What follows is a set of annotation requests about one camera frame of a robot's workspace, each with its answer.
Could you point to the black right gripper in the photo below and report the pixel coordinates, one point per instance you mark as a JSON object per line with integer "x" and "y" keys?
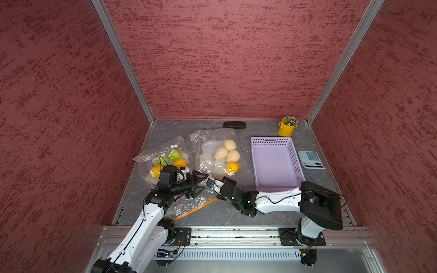
{"x": 226, "y": 179}

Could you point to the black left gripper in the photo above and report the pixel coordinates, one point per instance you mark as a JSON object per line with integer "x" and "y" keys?
{"x": 196, "y": 180}

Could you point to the orange fruit from bag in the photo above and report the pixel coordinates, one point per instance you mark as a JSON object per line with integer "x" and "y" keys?
{"x": 232, "y": 167}

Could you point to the clear zip-top bag orange seal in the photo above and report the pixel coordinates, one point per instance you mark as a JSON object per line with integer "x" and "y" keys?
{"x": 205, "y": 142}

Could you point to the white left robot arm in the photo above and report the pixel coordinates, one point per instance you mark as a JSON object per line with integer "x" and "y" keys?
{"x": 151, "y": 229}

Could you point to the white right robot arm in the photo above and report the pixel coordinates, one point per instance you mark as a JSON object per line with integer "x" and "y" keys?
{"x": 320, "y": 207}

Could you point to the orange fruit in left bag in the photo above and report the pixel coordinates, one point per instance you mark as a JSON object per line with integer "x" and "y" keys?
{"x": 180, "y": 163}

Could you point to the clear bag with green fruit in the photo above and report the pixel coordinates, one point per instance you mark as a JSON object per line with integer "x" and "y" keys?
{"x": 150, "y": 175}

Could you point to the green pear in bag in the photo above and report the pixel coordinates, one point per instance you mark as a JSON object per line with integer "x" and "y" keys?
{"x": 175, "y": 155}

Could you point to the beige pear left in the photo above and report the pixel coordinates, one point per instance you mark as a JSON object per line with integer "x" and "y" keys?
{"x": 221, "y": 153}

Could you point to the beige pear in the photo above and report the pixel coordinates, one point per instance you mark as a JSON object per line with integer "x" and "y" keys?
{"x": 230, "y": 144}
{"x": 233, "y": 156}
{"x": 221, "y": 153}

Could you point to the beige pear lower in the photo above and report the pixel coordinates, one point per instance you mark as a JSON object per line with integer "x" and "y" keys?
{"x": 233, "y": 156}

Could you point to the beige pear top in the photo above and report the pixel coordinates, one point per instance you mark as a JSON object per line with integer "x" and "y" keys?
{"x": 230, "y": 144}

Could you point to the lilac perforated plastic basket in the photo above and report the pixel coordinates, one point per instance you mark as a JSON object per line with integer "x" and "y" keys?
{"x": 276, "y": 164}

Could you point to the black glasses case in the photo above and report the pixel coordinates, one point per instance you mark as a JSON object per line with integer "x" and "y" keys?
{"x": 237, "y": 125}

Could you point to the grey desk calculator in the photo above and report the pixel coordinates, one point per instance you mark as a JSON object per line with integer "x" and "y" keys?
{"x": 310, "y": 160}

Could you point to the yellow pen cup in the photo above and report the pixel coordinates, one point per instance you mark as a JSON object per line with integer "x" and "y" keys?
{"x": 285, "y": 131}

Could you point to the pens in cup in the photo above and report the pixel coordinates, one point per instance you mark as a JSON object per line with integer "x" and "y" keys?
{"x": 291, "y": 121}

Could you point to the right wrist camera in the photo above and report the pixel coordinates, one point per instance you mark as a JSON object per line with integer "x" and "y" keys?
{"x": 211, "y": 183}

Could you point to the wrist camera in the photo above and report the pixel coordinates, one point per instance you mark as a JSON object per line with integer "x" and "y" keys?
{"x": 211, "y": 183}
{"x": 185, "y": 170}

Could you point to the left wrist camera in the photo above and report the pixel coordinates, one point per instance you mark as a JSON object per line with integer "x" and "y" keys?
{"x": 185, "y": 170}

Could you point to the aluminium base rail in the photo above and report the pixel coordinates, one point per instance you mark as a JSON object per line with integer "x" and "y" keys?
{"x": 270, "y": 242}

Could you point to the aluminium corner post left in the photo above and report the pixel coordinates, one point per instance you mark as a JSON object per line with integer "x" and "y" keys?
{"x": 110, "y": 29}

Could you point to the aluminium corner post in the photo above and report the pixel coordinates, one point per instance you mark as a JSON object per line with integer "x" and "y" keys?
{"x": 364, "y": 24}
{"x": 110, "y": 29}

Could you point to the aluminium corner post right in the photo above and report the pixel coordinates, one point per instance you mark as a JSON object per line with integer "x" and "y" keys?
{"x": 364, "y": 24}

